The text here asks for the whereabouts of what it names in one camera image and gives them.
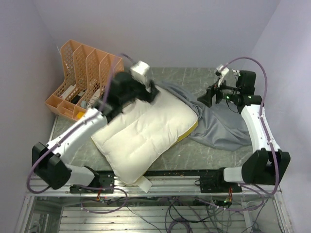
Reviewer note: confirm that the cream yellow pillow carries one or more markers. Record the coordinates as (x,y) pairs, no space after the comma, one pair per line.
(133,140)

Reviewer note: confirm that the grey pillowcase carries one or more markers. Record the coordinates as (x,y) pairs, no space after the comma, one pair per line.
(218,127)

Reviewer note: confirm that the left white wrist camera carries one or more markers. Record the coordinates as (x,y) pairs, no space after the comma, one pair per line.
(139,72)

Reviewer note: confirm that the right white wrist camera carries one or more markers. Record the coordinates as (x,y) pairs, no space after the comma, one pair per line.
(221,72)

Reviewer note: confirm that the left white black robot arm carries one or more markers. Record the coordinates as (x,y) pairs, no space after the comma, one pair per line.
(50,161)

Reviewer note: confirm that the white red box in organizer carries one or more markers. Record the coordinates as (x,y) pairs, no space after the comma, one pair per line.
(69,93)

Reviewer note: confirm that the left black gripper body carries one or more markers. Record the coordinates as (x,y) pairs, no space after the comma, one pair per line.
(139,91)

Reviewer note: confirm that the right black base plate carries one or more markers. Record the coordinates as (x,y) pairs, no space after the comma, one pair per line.
(214,185)

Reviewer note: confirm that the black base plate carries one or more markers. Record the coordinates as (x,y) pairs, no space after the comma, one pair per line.
(214,185)
(104,184)

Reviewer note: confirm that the orange plastic file organizer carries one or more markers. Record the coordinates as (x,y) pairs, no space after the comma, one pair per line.
(88,68)

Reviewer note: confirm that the aluminium mounting rail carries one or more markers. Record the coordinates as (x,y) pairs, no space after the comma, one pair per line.
(161,186)

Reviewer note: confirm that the yellow item in organizer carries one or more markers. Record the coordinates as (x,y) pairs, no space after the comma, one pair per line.
(79,115)

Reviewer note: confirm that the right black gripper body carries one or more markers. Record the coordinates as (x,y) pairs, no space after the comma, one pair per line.
(223,91)

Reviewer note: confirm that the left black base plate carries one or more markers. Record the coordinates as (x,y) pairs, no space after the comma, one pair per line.
(104,184)

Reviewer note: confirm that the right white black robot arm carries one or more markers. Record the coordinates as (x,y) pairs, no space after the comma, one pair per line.
(268,162)

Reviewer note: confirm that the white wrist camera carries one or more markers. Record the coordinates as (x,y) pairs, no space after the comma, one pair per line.
(139,72)
(221,72)

